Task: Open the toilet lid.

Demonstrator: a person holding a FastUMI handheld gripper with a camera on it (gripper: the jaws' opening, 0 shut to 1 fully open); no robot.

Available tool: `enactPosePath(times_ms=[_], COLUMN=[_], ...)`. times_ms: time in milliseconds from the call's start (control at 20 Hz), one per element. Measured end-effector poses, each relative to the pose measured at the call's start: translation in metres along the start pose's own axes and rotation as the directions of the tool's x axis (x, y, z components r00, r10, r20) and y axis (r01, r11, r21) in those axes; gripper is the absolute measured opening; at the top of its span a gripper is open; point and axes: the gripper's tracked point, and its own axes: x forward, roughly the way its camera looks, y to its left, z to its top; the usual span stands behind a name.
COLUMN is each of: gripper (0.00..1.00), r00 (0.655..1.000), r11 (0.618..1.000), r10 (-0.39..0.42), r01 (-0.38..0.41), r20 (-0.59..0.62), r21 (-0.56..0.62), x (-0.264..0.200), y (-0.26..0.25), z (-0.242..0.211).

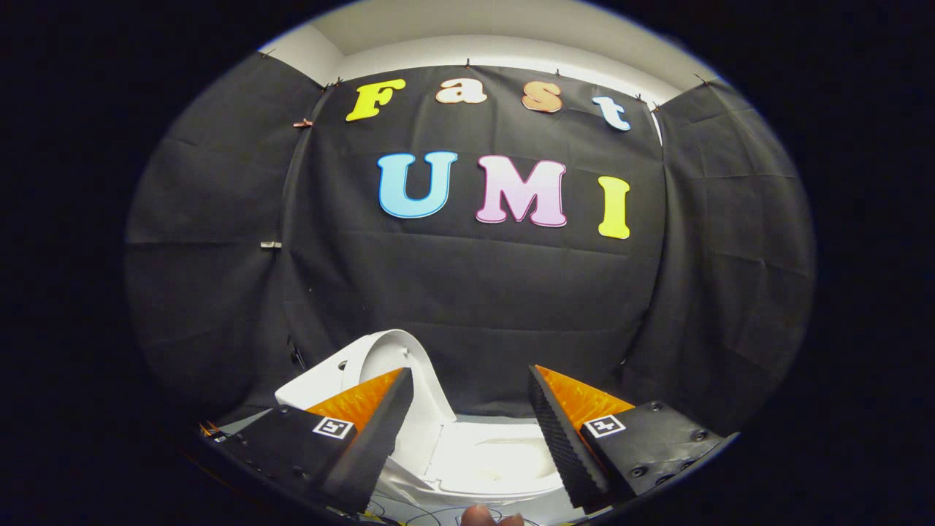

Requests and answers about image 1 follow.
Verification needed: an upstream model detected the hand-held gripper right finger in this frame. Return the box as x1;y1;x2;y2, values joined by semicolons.
527;365;725;512

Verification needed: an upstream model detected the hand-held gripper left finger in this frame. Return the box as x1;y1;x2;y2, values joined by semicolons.
208;367;415;516

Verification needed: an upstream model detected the white toilet lid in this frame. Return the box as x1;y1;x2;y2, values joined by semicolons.
338;329;459;479

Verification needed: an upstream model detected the white toilet seat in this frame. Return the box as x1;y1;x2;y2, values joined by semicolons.
427;416;568;505

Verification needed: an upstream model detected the white toilet body with tank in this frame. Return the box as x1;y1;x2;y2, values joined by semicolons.
275;351;572;514

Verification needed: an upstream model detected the black backdrop cloth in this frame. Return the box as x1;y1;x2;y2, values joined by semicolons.
124;51;815;439

